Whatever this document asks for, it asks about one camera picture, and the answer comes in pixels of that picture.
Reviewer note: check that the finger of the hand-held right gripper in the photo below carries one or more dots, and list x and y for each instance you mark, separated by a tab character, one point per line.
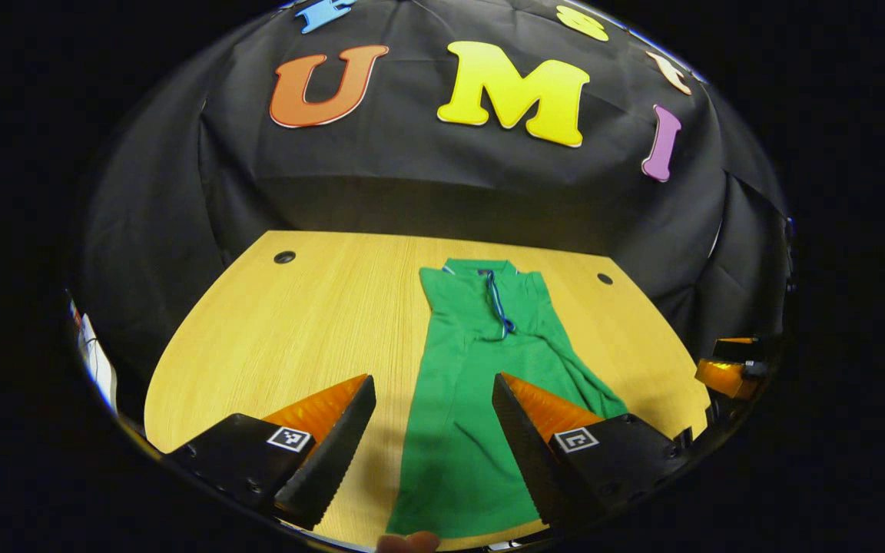
738	349
723	378

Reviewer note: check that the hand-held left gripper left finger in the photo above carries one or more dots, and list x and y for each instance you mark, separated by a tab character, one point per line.
335	453

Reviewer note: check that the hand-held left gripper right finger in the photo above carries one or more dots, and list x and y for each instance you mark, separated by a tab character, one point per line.
531	453

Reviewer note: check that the green T-shirt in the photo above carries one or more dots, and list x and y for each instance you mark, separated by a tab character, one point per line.
458	430

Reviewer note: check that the white furniture piece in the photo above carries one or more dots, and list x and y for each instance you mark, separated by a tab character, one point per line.
95	361

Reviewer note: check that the black backdrop cloth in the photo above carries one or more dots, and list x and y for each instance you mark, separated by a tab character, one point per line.
427	192

